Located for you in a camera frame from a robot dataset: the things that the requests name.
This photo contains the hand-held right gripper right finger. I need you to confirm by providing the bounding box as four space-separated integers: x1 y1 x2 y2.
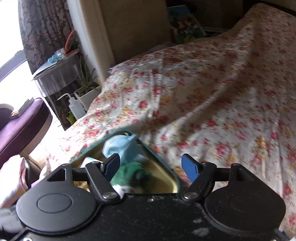
181 153 254 202

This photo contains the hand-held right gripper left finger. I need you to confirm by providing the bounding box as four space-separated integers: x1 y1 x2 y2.
46 153 121 202

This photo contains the green cloth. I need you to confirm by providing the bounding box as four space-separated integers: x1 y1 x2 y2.
110 162 153 193

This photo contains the blue face mask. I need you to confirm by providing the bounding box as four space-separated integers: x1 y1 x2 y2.
102 134 149 165

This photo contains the gold tin box teal rim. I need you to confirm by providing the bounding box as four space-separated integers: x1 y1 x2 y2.
69 130 181 194

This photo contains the floral bedspread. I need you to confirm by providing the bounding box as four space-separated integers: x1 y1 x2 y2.
45 3 296 237

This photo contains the white squeeze wash bottle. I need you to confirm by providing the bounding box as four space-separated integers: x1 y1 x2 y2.
57 93 86 121

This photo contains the potted plant white pot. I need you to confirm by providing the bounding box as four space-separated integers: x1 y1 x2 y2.
73 55 102 112

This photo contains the purple chaise lounge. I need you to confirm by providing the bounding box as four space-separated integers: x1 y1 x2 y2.
0 97 53 161

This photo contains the pink towel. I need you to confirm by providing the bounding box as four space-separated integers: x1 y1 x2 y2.
0 155 31 209

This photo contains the black book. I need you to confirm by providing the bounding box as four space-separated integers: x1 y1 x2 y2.
19 98 36 112

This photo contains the round metal side table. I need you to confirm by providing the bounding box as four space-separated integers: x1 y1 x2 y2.
32 48 82 129

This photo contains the blue crumpled cloth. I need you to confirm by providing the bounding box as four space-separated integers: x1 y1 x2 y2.
47 47 68 63

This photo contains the beige headboard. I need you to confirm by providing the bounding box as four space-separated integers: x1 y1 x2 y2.
99 0 173 68

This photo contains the colourful picture book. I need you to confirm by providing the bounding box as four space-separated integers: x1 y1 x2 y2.
166 5 207 44

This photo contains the patterned grey curtain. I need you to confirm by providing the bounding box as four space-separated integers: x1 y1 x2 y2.
18 0 77 75

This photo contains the orange handled tool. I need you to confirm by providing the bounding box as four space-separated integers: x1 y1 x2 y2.
64 30 79 56

